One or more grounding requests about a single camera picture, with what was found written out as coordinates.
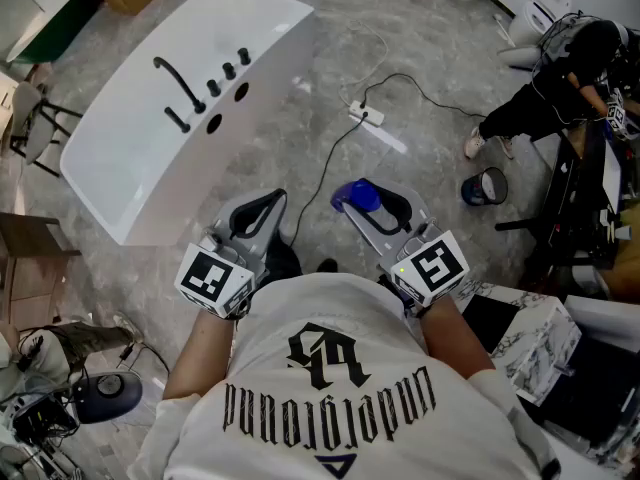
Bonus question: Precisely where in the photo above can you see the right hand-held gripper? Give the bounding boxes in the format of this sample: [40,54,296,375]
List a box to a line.
[341,178,472,309]

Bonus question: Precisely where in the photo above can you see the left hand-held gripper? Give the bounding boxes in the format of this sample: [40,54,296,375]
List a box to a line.
[173,188,289,320]

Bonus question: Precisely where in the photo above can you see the white bathtub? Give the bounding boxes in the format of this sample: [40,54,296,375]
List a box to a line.
[59,0,315,247]

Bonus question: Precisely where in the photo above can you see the person's left forearm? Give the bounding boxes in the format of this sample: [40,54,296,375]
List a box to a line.
[162,307,242,402]

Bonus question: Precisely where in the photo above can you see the person's right forearm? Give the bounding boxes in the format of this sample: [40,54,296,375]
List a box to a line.
[416,295,496,382]

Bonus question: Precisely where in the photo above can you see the person's black trouser legs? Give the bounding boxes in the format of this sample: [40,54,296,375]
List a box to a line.
[263,235,340,282]

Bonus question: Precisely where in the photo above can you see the black mesh wastebasket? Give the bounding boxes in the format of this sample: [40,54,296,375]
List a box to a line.
[460,166,510,208]

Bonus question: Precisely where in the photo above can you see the white power strip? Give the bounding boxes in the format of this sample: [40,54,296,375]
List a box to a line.
[347,99,387,128]

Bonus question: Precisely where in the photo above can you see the black curved faucet spout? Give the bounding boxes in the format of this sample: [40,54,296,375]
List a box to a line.
[152,56,208,116]

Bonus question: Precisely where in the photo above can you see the black desk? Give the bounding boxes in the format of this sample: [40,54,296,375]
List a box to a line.
[494,116,640,292]

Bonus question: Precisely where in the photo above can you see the person's white printed shirt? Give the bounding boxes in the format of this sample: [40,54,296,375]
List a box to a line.
[127,271,562,480]

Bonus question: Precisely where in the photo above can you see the grey chair with black legs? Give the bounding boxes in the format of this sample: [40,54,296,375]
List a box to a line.
[8,79,84,179]

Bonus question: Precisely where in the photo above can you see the white toilet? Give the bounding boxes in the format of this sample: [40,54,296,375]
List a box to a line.
[498,0,574,67]

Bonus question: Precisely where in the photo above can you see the green and white tub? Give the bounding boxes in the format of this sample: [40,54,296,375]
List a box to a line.
[0,0,103,65]

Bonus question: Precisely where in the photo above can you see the black power cable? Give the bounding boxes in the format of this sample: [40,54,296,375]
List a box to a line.
[288,72,487,247]

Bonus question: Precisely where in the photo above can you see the black hand shower handle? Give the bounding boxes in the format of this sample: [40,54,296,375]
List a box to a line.
[164,106,193,135]

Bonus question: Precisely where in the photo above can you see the white power cable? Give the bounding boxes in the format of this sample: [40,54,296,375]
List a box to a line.
[338,19,390,105]

